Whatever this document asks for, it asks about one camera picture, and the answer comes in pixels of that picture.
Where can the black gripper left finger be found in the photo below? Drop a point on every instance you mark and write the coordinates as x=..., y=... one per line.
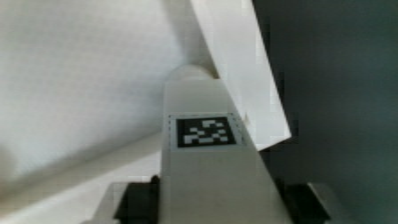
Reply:
x=131, y=203

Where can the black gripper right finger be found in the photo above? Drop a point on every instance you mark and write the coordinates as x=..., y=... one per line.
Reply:
x=314, y=204

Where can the white desk leg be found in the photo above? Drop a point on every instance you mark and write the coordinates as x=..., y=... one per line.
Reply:
x=218, y=189

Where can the white desk top tray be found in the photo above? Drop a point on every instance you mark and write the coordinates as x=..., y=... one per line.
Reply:
x=90, y=51

